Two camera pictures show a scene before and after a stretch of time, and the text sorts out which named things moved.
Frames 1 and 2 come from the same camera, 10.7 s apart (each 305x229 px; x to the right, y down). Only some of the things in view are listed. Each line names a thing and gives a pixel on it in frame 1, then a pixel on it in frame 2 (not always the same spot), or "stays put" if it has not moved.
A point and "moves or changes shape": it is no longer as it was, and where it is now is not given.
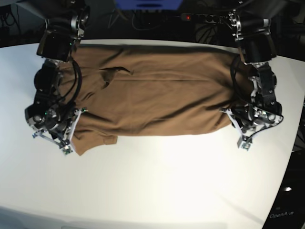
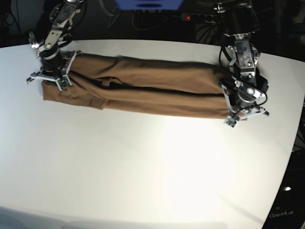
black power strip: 192,16 stays put
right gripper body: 249,119 to 243,101
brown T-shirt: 128,90 moves or changes shape
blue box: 149,5 stays put
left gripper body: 55,123 to 55,66
